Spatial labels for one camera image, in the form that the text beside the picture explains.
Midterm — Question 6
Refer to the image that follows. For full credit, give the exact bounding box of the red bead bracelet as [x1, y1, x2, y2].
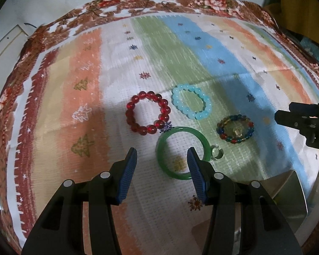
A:
[125, 91, 172, 135]

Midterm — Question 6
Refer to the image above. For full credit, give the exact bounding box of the striped floral-border cloth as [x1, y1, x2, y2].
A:
[0, 0, 319, 255]

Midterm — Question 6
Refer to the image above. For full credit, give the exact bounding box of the metal tin box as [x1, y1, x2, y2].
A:
[193, 169, 308, 255]

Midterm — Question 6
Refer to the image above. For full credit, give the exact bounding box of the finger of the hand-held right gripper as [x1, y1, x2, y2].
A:
[289, 102, 319, 118]
[275, 110, 317, 136]

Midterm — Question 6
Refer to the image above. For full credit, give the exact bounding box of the multicolour bead bracelet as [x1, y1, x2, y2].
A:
[216, 115, 255, 144]

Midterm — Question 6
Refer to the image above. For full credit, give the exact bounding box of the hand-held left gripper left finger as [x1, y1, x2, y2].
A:
[21, 147, 138, 255]

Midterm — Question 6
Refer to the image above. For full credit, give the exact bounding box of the blue printed pillow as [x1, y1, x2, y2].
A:
[299, 36, 319, 59]

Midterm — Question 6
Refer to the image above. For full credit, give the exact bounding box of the light blue bead bracelet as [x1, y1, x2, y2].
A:
[171, 84, 212, 120]

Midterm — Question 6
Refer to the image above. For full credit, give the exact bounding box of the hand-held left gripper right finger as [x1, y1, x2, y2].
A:
[187, 147, 303, 255]

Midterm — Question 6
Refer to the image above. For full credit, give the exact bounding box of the green jade bangle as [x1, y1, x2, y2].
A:
[156, 127, 210, 181]

